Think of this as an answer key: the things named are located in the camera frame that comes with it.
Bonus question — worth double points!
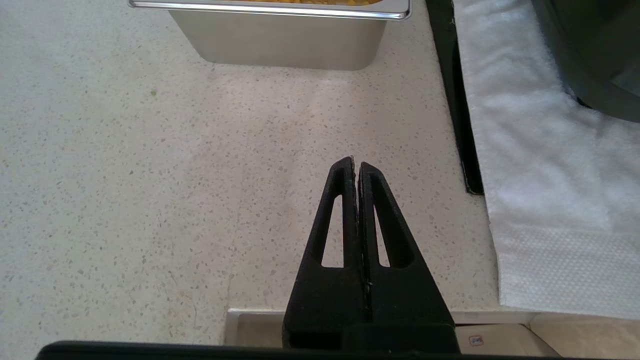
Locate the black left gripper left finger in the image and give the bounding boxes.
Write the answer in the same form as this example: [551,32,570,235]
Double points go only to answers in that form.
[282,156,372,349]

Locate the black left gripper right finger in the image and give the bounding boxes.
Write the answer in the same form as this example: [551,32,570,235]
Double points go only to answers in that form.
[342,161,461,352]

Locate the white towel under cooker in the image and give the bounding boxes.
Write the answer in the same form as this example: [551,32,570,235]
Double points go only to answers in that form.
[452,0,640,322]

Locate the black rice cooker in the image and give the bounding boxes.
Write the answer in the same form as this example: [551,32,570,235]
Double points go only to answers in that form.
[531,0,640,124]

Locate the beige cardboard box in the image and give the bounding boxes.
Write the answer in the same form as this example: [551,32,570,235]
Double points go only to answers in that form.
[452,322,640,359]

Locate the stainless steel tray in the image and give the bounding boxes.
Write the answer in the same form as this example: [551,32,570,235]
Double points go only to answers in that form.
[126,0,414,71]

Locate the yellow corn kernels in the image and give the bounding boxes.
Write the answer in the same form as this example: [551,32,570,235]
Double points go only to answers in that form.
[260,0,381,6]

